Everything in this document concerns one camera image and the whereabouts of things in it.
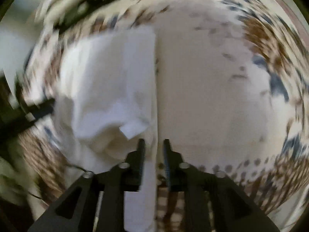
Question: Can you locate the white t-shirt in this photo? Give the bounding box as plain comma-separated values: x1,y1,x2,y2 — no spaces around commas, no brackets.
53,26,158,231

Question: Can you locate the black striped folded garment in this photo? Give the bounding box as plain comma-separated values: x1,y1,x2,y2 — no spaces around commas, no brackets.
53,0,115,34

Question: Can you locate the floral fleece bed blanket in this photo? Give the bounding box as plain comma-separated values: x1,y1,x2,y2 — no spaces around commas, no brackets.
23,0,308,231

